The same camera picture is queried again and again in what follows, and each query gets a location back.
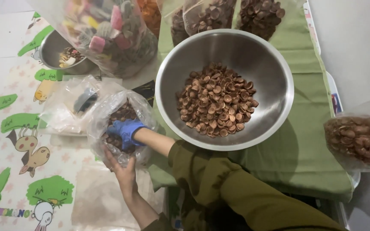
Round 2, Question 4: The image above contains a heap of brown spiral snacks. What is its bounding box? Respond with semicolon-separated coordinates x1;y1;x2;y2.
176;62;259;138

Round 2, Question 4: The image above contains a flat empty clear bag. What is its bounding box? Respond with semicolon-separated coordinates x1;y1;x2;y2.
71;166;166;231

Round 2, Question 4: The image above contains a large steel bowl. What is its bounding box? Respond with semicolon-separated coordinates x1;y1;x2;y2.
155;29;295;151

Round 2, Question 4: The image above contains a cartoon animal play mat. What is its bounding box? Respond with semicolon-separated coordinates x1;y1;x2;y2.
0;11;167;231

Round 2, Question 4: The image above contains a person's left hand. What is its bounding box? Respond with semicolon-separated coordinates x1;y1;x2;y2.
103;146;138;193

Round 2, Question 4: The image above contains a green cloth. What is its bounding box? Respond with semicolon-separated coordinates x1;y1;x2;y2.
148;6;354;203

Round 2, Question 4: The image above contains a small steel bowl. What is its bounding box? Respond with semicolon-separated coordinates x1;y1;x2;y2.
39;30;97;75

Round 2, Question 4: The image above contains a sealed bag of brown snacks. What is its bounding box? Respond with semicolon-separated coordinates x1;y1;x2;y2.
236;0;305;42
323;111;370;172
158;0;189;47
183;0;237;36

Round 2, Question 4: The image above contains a clear bag of brown snacks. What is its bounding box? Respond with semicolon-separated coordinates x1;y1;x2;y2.
87;90;158;168

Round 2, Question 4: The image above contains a bag of orange snacks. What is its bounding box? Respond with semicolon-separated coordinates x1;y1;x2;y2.
137;0;162;38

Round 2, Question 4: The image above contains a person's right hand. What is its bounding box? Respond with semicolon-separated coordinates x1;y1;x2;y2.
107;119;148;151

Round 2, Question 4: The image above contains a large bag of colourful snacks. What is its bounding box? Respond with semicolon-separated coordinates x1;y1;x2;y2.
28;0;158;79

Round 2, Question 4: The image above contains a mixed snacks heap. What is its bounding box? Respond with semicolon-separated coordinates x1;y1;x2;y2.
59;47;85;68

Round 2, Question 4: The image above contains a person's olive garment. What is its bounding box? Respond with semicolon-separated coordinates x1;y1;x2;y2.
142;139;349;231

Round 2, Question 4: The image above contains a pile of empty clear bags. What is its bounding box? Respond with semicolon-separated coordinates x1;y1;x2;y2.
39;75;125;136

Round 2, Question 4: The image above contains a black packet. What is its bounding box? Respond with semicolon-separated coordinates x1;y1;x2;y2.
132;80;156;107

